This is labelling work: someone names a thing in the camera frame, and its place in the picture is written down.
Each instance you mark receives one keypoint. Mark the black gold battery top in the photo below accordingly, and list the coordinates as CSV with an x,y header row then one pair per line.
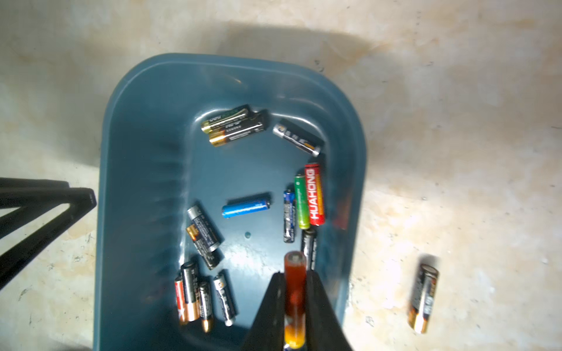
x,y
236,131

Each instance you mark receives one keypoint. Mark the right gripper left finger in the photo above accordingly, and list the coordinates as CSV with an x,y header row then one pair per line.
x,y
267,331

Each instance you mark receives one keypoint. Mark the teal plastic storage box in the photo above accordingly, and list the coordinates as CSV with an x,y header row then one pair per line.
x,y
156,163

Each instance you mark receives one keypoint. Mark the black silver battery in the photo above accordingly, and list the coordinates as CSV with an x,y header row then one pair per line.
x,y
296,139

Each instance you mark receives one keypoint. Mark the red orange AAA battery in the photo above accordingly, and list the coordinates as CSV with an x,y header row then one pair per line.
x,y
295,283

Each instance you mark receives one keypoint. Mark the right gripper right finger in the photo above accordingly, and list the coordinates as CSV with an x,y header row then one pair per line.
x,y
323,331

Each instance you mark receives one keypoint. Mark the red Huahong battery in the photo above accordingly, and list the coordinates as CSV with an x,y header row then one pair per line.
x,y
315,194

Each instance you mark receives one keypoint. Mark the black gold AA battery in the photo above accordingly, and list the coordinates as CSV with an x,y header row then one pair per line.
x,y
423,298

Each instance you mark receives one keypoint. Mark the dark blue battery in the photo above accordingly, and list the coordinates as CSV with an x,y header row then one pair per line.
x,y
289,216

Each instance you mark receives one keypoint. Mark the blue battery in box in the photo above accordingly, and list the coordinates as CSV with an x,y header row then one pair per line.
x,y
245,207

